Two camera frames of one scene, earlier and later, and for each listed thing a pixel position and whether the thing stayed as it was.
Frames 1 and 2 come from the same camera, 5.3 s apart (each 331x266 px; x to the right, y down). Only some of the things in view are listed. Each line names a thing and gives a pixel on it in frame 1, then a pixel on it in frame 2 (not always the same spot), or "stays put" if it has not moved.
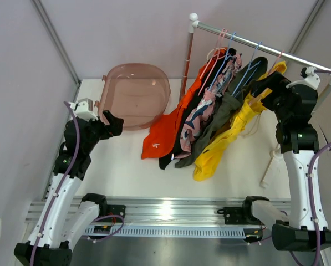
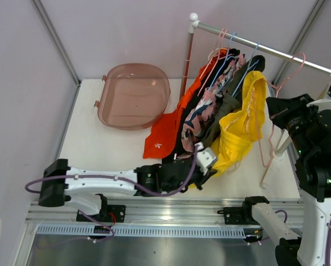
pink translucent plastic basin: (135, 93) stays put
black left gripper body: (98, 131) → (198, 178)
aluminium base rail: (163, 217) stays put
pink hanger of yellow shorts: (273, 68) → (278, 85)
